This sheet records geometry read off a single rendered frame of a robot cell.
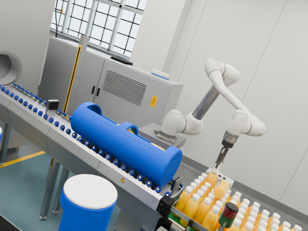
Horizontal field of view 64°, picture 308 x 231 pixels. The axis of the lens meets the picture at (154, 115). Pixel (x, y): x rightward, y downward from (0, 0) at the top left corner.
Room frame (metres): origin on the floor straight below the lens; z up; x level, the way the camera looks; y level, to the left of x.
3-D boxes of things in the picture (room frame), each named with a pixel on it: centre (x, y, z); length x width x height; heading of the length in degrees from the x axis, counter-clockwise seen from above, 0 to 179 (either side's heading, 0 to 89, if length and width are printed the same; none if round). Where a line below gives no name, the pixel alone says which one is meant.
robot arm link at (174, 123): (2.18, -0.19, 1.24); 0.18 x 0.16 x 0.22; 116
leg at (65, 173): (2.05, 0.61, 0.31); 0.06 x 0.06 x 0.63; 64
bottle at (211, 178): (1.55, -0.52, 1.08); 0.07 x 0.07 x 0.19
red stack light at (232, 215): (1.03, -0.48, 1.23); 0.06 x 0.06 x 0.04
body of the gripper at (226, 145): (1.55, -0.52, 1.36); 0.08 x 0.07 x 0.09; 154
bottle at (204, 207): (1.30, -0.46, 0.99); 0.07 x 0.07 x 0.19
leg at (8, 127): (2.48, 1.50, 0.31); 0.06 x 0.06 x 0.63; 64
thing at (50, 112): (2.11, 0.90, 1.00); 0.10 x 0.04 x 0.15; 154
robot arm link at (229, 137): (1.55, -0.52, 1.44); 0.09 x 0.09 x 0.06
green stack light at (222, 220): (1.03, -0.48, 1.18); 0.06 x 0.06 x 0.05
